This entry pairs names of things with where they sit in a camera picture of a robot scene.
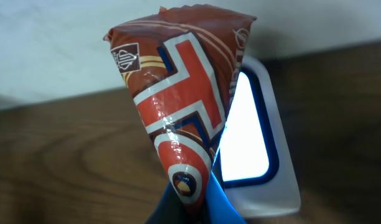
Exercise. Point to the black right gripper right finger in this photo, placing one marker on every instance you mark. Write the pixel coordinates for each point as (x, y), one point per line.
(219, 207)

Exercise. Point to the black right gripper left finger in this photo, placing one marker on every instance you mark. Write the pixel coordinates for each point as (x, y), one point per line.
(170, 210)

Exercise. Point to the red brown snack packet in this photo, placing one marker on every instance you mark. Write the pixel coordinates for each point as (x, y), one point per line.
(181, 67)

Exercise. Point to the white barcode scanner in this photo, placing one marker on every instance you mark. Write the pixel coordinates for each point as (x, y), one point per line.
(258, 175)

